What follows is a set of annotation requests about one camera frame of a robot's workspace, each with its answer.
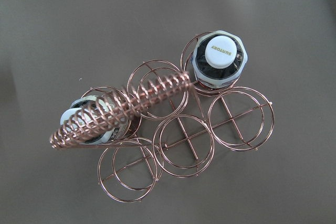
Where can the copper wire bottle rack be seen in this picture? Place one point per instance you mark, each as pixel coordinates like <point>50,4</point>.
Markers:
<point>177,126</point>

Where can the tea bottle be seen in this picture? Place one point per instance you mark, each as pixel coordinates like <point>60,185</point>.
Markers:
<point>92,119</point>
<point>219,59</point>

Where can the tea bottle far right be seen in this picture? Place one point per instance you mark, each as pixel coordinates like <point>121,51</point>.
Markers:
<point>219,59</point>

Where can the tea bottle far left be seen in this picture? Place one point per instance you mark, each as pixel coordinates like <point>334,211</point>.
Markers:
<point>92,119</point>

